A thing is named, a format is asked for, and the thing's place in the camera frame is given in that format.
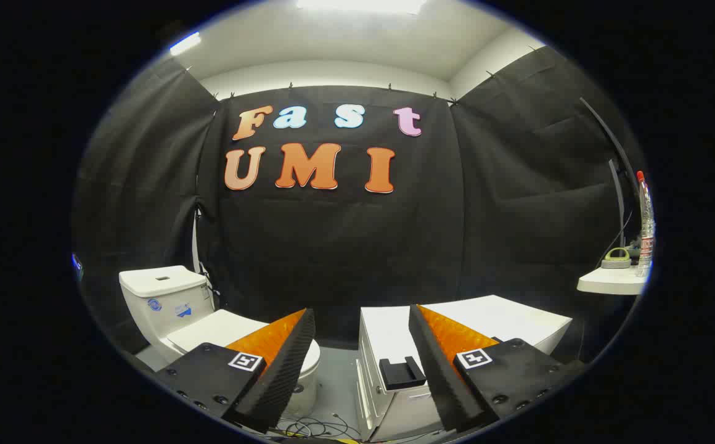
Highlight white drawer cabinet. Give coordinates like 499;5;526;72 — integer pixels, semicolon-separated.
356;295;574;442

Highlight white toilet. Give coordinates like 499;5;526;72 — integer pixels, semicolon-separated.
118;265;321;421

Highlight rectangular ceiling light panel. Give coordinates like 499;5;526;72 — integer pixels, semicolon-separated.
296;0;426;15

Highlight black curved pole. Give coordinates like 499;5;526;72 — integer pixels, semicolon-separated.
579;97;643;249

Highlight white toilet lid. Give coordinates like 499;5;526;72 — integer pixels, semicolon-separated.
165;309;321;378

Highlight white side shelf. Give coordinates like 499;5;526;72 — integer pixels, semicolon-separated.
577;266;649;295

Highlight clear plastic water bottle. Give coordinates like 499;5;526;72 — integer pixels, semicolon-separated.
636;171;656;277

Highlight white pipe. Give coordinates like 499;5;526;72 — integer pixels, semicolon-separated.
192;207;202;273

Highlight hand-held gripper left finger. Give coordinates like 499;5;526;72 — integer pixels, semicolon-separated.
154;308;317;434

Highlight black floor cables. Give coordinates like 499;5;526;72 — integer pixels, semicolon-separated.
274;414;364;440

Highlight black cabinet drawer handle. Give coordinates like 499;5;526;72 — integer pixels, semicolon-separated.
379;356;427;390

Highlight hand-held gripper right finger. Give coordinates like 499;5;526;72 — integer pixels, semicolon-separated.
408;303;587;434

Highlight black backdrop cloth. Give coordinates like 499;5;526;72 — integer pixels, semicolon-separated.
73;46;648;371

